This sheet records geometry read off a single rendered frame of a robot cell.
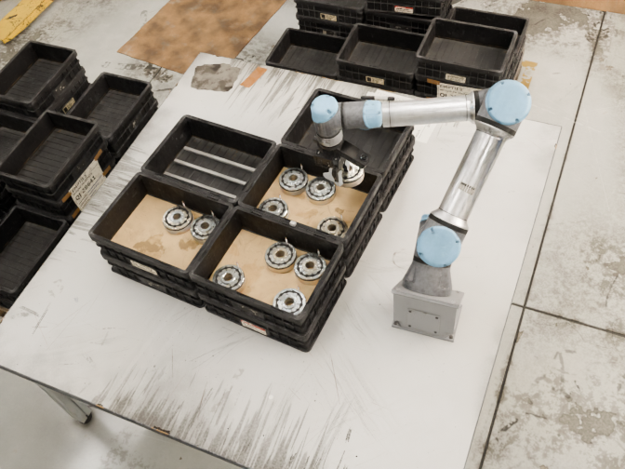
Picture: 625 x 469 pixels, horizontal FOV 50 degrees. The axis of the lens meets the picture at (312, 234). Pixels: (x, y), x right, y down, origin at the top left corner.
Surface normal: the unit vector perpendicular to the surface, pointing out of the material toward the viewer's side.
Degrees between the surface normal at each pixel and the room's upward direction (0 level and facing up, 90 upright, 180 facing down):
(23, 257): 0
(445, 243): 51
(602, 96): 0
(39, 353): 0
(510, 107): 37
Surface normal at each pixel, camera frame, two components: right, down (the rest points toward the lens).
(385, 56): -0.10, -0.59
